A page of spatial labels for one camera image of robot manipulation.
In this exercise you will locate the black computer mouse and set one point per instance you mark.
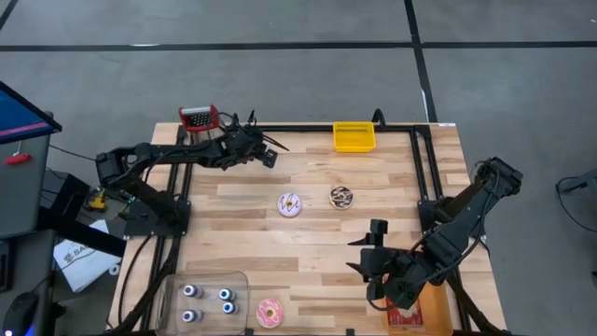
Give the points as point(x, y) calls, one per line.
point(21, 312)

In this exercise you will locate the orange plastic tray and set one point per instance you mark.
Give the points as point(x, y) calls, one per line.
point(440, 312)

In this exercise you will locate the blue-capped white glue bottle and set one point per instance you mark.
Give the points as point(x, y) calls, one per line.
point(226, 294)
point(229, 307)

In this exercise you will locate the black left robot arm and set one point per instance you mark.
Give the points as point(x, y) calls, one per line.
point(154, 154)

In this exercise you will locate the pink iced toy donut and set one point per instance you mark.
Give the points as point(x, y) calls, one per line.
point(269, 313)

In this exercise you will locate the chocolate sprinkled toy donut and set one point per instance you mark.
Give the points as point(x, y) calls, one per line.
point(341, 197)

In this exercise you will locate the yellow plastic mesh basket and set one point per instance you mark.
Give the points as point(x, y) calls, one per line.
point(354, 137)

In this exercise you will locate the black stand leg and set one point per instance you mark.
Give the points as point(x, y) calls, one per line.
point(79, 231)

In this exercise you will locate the purple frosted donut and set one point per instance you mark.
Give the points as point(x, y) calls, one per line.
point(290, 205)

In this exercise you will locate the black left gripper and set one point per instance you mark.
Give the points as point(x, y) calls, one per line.
point(242, 147)

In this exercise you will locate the black aluminium table frame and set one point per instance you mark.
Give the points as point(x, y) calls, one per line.
point(303, 128)

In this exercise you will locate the white tape roll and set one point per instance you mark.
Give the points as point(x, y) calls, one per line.
point(115, 270)

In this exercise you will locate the white paper sheet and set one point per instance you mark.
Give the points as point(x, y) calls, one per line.
point(84, 261)

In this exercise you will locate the clear plastic container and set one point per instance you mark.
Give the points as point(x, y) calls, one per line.
point(210, 280)

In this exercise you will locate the purple-tipped white glue bottle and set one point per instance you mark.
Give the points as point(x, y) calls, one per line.
point(190, 316)
point(192, 291)

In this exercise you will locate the red steel box grater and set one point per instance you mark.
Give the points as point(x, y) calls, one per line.
point(199, 116)

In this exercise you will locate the red butter popcorn packet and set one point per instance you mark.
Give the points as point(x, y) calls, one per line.
point(406, 319)

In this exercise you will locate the black box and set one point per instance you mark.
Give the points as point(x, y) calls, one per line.
point(65, 191)

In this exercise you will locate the yellow hand tool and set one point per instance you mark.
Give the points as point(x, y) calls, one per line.
point(98, 201)

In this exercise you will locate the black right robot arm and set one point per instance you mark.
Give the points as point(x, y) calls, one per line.
point(462, 224)

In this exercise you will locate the grey cabinet with blue screen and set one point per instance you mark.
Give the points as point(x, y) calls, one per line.
point(23, 186)

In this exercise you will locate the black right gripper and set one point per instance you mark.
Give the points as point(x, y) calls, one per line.
point(392, 275)

